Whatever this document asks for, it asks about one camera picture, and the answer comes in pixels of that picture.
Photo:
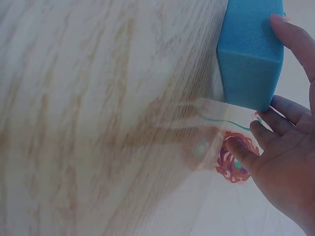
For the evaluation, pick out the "person's right hand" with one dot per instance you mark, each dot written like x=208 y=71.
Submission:
x=290 y=169

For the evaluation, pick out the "person's right thumb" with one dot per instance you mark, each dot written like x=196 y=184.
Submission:
x=294 y=37

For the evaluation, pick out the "blue foam block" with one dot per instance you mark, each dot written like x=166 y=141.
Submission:
x=248 y=66

